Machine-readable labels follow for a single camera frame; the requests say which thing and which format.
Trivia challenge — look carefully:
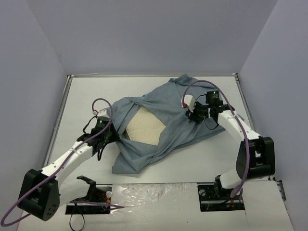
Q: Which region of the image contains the striped pillowcase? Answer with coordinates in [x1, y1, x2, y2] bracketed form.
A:
[112, 74, 224, 174]

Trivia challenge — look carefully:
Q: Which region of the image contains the cream white pillow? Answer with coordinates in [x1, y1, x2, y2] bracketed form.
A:
[126, 107, 166, 146]

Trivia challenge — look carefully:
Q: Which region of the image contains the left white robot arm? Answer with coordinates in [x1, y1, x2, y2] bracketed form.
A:
[18, 115, 119, 221]

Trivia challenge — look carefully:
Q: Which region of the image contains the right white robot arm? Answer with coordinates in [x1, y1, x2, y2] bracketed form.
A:
[182, 90, 276, 199]

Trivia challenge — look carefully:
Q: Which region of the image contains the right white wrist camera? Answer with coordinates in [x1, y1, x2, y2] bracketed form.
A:
[181, 95, 196, 113]

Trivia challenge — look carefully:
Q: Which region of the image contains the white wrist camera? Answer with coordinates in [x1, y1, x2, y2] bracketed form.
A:
[181, 95, 196, 113]
[96, 108, 110, 119]

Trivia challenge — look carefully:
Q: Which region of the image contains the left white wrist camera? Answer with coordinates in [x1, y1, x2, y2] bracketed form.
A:
[96, 108, 110, 119]

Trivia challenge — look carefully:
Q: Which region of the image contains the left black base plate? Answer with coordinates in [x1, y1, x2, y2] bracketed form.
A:
[65, 185, 112, 215]

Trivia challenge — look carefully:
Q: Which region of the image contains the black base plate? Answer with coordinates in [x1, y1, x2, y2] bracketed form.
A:
[197, 183, 245, 212]
[65, 185, 112, 215]

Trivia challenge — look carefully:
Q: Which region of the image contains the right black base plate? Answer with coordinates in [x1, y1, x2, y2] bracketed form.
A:
[197, 183, 245, 212]

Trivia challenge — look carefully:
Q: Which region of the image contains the thin black cable loop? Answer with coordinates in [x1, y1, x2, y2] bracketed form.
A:
[69, 211, 85, 231]

